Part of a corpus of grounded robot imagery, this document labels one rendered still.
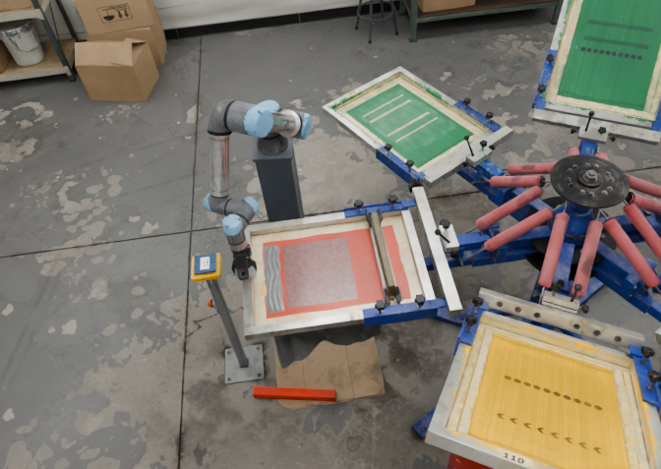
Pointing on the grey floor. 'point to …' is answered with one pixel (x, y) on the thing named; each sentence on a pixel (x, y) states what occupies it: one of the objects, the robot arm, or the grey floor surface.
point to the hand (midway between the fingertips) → (247, 277)
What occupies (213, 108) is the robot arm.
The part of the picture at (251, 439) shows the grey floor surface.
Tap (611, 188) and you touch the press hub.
